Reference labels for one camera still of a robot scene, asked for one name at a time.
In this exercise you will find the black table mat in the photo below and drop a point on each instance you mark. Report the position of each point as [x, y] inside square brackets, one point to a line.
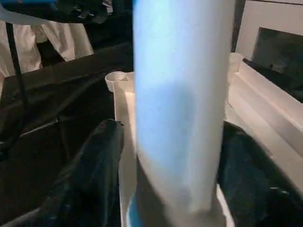
[59, 99]

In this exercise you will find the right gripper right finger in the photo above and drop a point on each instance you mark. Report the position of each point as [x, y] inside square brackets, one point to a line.
[255, 184]

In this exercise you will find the white plastic table leg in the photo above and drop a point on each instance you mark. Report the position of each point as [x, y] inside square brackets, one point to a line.
[180, 94]

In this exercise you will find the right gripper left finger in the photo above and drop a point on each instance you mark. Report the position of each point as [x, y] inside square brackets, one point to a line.
[87, 179]

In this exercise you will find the grey curtain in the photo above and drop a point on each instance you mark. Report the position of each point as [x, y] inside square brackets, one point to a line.
[68, 40]

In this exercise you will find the white cabinet with glass doors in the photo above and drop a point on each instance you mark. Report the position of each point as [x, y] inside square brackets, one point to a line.
[248, 23]

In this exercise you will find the white plastic table top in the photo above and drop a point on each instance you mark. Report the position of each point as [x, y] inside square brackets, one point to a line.
[260, 106]

